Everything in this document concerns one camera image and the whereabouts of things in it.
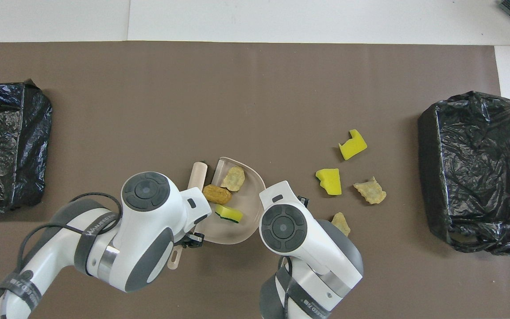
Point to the beige crumpled food piece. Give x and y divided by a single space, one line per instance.
233 178
371 190
341 223

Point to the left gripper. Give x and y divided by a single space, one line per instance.
191 240

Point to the beige wooden cylinder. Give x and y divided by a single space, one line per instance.
198 175

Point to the brown fried food piece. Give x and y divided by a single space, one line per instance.
217 194

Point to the bin with black bag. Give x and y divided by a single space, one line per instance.
481 173
2 146

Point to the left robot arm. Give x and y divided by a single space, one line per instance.
148 230

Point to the yellow sponge piece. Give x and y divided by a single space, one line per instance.
352 146
330 180

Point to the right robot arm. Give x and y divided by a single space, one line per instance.
290 230

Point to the beige plastic dustpan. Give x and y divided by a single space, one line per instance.
246 208

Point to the yellow sponge with green side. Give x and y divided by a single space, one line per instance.
229 214

